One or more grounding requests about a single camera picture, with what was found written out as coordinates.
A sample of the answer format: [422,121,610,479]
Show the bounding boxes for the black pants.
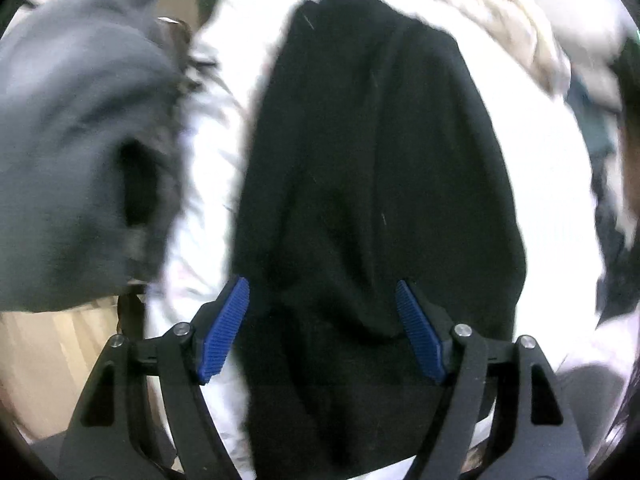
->
[232,0,526,479]

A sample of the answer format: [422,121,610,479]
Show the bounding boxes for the floral white bed sheet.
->
[144,0,632,480]

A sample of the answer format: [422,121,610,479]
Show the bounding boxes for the dark clothes at bedside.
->
[569,74,640,331]

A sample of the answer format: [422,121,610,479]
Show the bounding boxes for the grey clothes pile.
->
[1,0,186,312]

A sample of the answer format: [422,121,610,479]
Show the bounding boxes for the cream crumpled duvet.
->
[463,0,570,96]

